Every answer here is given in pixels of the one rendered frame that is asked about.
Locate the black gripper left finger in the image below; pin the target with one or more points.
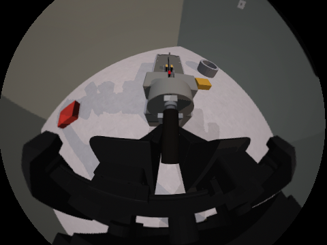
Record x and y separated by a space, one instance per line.
145 152

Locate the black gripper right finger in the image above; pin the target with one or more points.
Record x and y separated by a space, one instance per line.
198 155

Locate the orange-yellow block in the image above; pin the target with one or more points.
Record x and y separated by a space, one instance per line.
203 84

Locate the dark grey ring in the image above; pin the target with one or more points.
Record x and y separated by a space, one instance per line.
207 68

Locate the red block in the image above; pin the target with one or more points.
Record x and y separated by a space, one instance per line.
69 114

